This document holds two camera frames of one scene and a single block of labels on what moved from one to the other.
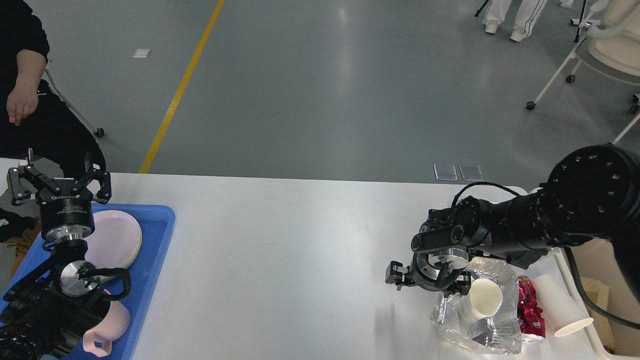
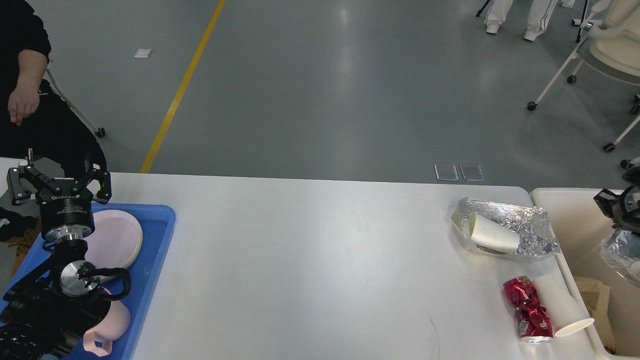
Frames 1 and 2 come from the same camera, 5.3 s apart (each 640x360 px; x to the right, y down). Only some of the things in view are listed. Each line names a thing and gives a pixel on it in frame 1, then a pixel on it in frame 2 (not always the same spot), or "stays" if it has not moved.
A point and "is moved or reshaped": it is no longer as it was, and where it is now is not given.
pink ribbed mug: [98, 342] stays
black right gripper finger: [396, 273] → [609, 202]
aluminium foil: [487, 318] is moved or reshaped
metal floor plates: [447, 172] stays
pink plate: [115, 241] stays
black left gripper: [64, 218] stays
